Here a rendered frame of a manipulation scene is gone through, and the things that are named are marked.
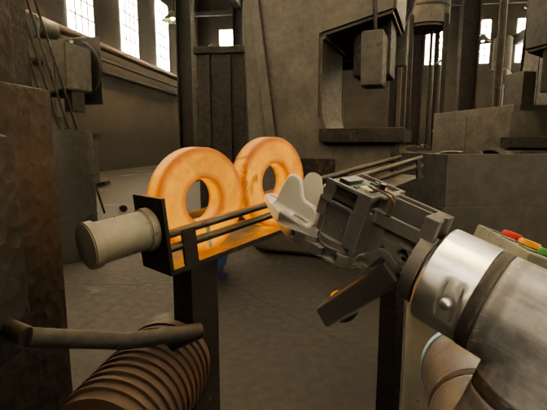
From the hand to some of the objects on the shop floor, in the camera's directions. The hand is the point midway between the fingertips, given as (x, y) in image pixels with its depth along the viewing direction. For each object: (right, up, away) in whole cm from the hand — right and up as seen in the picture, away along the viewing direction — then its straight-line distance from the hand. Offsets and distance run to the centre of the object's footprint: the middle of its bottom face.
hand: (273, 204), depth 51 cm
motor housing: (-17, -71, +9) cm, 74 cm away
